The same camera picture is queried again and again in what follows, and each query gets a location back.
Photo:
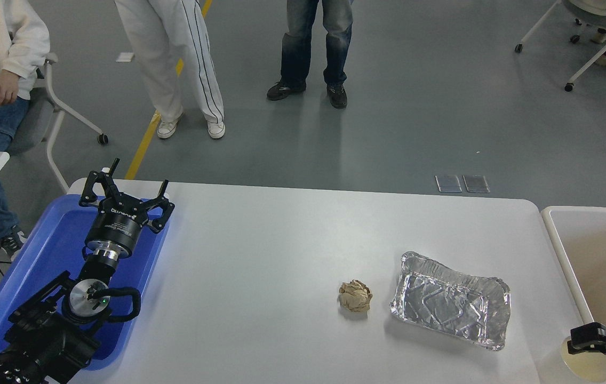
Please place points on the person's left hand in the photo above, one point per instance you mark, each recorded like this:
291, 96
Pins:
1, 89

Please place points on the blue plastic tray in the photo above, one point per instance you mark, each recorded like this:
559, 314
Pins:
41, 250

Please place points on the crumpled tan paper ball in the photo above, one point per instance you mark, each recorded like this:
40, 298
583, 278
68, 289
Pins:
356, 296

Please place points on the grey white office chair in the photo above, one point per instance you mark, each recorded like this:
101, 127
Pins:
601, 13
33, 122

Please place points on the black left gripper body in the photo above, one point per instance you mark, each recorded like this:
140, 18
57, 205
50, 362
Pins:
117, 226

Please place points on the clear floor plate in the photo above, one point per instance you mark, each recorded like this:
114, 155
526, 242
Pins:
476, 183
448, 183

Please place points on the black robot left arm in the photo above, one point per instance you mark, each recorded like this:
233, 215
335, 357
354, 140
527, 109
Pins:
41, 330

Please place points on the white paper cup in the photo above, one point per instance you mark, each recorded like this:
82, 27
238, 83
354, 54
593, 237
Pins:
585, 367

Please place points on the person's left forearm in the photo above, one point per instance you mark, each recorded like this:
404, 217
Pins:
25, 50

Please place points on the silver foil tray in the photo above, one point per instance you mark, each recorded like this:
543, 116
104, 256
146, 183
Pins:
449, 301

